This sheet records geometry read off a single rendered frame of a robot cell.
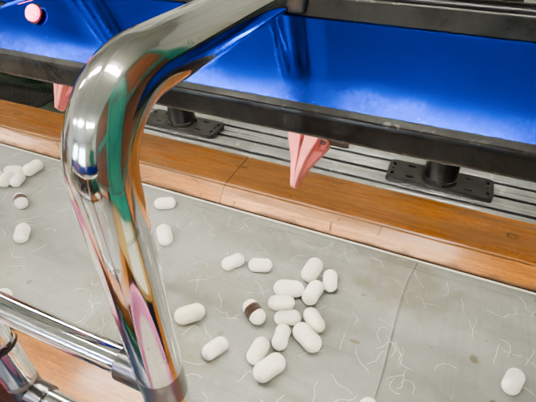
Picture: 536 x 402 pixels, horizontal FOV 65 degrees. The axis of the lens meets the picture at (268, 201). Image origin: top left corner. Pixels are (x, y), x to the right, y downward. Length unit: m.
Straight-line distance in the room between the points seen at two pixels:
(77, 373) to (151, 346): 0.30
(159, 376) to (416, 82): 0.19
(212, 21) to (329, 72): 0.09
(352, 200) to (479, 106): 0.44
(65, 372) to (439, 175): 0.69
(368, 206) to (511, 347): 0.25
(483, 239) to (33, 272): 0.61
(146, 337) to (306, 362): 0.32
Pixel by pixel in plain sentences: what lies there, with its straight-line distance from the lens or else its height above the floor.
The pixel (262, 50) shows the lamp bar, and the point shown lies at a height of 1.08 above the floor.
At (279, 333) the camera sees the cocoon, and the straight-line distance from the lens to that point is 0.49.
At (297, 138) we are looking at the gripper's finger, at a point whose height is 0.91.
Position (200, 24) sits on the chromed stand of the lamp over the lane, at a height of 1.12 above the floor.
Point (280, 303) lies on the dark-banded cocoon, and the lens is 0.51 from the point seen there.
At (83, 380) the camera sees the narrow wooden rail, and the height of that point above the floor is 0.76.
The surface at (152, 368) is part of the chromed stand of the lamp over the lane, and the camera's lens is 0.21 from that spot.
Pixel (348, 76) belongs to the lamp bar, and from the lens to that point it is 0.24.
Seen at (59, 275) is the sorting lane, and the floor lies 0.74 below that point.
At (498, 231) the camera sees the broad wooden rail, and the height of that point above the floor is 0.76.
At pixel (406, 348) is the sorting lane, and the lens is 0.52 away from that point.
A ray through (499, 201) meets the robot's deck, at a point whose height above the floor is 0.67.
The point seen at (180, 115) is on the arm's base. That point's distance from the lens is 1.02.
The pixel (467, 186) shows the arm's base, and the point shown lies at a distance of 0.90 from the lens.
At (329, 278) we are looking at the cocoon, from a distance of 0.54.
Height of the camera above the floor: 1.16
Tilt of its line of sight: 38 degrees down
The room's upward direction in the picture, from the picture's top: straight up
